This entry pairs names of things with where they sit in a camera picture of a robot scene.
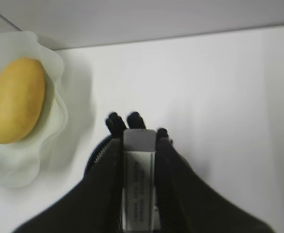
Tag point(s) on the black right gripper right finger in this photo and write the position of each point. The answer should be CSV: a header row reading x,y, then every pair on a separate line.
x,y
188,205

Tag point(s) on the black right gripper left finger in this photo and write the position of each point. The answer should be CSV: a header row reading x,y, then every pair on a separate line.
x,y
92,206

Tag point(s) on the grey white eraser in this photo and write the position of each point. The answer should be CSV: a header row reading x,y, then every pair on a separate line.
x,y
139,147

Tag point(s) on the yellow mango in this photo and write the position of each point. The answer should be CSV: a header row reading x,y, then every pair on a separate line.
x,y
22,94

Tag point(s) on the black mesh pen holder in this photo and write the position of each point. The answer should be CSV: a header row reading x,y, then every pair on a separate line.
x,y
103,150

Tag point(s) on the pale green wavy glass plate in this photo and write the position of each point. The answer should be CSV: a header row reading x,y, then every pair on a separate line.
x,y
20,161

